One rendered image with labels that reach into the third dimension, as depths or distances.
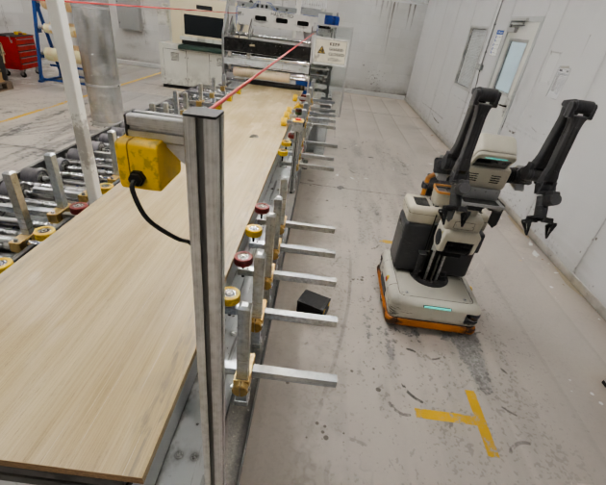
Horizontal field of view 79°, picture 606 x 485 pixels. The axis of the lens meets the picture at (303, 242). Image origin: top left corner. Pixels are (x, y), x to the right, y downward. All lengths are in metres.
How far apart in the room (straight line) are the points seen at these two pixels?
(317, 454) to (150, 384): 1.13
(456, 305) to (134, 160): 2.44
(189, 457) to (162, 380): 0.30
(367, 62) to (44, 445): 11.56
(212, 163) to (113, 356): 0.89
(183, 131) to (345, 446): 1.86
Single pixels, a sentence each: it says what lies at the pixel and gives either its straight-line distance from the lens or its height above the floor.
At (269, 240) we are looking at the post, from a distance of 1.47.
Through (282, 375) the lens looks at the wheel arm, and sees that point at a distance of 1.27.
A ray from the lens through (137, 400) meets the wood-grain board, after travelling 1.14.
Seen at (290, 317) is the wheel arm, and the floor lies 0.84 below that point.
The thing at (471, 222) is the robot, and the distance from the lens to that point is 2.42.
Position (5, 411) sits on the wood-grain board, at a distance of 1.24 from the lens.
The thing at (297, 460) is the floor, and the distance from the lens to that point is 2.05.
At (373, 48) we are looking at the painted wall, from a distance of 11.95.
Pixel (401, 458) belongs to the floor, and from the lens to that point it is 2.18.
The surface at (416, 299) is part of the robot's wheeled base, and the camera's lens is 2.61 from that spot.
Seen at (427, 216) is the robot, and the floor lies 0.76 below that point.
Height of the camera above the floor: 1.81
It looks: 31 degrees down
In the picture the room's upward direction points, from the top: 7 degrees clockwise
